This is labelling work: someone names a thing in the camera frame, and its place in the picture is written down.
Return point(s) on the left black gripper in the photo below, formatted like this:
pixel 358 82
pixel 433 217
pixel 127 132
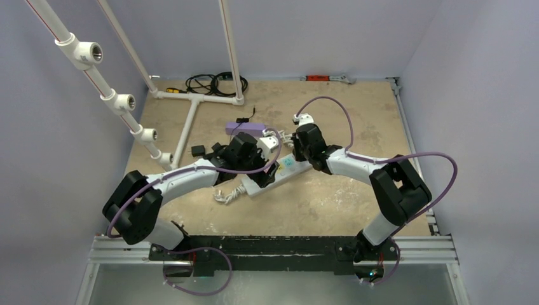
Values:
pixel 265 177

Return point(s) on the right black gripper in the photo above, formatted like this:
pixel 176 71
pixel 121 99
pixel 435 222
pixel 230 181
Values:
pixel 300 149

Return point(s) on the white power strip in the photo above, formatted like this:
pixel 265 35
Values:
pixel 280 177

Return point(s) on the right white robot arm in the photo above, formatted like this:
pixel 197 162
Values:
pixel 399 190

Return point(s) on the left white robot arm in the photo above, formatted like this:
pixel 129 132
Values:
pixel 133 208

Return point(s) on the purple rectangular box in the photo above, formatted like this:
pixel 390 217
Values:
pixel 253 129

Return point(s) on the red adjustable wrench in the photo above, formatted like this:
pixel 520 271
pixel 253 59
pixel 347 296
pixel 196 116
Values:
pixel 326 78

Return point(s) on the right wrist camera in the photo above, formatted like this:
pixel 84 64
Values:
pixel 302 119

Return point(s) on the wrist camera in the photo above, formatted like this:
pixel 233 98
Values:
pixel 302 119
pixel 267 146

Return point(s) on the white plug with cord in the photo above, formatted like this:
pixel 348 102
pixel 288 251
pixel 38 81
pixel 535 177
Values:
pixel 285 138

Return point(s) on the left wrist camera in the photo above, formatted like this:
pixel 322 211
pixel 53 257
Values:
pixel 267 146

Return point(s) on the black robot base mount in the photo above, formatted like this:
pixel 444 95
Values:
pixel 340 255

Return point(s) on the yellow handled screwdriver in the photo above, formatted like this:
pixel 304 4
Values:
pixel 174 90

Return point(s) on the aluminium rail frame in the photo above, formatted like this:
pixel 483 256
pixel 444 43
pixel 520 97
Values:
pixel 364 118

